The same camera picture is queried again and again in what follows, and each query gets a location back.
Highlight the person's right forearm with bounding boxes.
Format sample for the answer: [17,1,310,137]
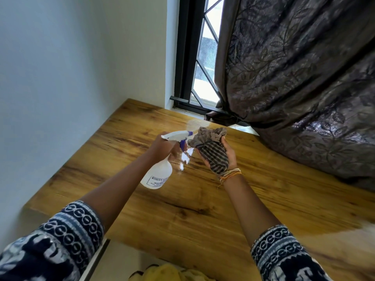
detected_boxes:
[223,174,282,246]

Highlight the person's left hand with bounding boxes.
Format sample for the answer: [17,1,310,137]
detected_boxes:
[148,131,188,164]

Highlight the person's right hand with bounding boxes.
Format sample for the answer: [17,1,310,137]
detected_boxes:
[195,136,238,173]

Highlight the yellow garment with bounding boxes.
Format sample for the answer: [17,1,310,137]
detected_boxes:
[129,263,217,281]

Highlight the gold bangles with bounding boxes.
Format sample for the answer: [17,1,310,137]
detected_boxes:
[218,168,243,185]

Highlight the wooden table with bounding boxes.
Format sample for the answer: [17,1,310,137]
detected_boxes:
[23,98,375,281]

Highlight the brown striped cleaning cloth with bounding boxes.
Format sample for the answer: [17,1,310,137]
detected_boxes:
[187,126,230,175]

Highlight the white spray bottle blue trigger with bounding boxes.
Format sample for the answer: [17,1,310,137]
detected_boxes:
[140,130,194,190]

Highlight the blue white patterned top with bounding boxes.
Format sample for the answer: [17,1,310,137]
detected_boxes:
[0,201,334,281]

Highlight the person's left forearm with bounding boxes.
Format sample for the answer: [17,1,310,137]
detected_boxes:
[79,152,157,231]

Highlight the brown leaf-patterned curtain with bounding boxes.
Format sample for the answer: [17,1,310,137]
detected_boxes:
[204,0,375,192]

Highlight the black framed window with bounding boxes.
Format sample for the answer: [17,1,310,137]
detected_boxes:
[170,0,252,126]

